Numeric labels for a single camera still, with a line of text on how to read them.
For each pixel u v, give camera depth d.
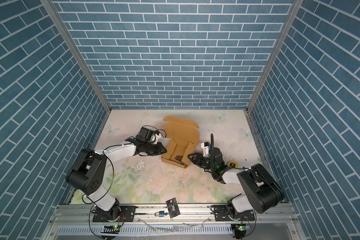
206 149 0.84
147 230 0.70
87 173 0.46
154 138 0.81
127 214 0.73
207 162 0.77
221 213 0.74
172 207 0.76
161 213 0.74
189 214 0.76
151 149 0.79
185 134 0.94
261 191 0.44
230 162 0.89
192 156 0.87
